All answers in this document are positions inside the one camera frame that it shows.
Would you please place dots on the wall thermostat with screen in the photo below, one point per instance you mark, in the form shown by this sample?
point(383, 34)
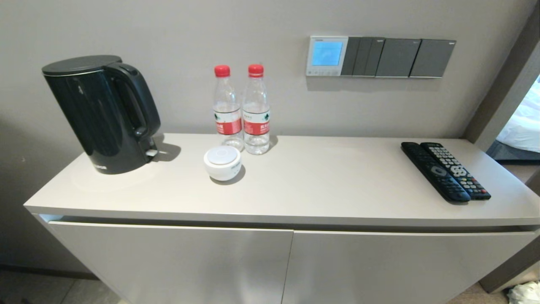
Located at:
point(327, 54)

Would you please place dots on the black remote control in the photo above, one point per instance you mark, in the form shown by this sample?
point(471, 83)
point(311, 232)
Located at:
point(434, 171)
point(457, 171)

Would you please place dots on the clear water bottle red cap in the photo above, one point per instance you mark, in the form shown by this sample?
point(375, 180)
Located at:
point(228, 122)
point(256, 122)

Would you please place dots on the beige sideboard cabinet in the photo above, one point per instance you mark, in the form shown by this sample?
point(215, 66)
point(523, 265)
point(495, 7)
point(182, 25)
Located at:
point(316, 185)

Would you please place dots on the beige cabinet door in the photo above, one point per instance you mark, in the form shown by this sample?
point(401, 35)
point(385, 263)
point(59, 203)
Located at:
point(400, 270)
point(177, 261)

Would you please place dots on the black electric kettle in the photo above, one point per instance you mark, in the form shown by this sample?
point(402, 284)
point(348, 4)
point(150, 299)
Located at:
point(97, 118)

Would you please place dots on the white crumpled bag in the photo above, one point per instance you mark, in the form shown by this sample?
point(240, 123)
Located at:
point(525, 293)

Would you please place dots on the grey triple rocker wall switch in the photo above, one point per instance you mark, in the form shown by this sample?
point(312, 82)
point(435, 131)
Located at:
point(363, 56)

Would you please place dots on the grey single rocker wall switch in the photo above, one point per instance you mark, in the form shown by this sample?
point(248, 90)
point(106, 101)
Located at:
point(398, 58)
point(432, 58)

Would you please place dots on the brown door frame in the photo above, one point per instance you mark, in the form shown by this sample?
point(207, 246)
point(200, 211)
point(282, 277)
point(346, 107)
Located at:
point(502, 97)

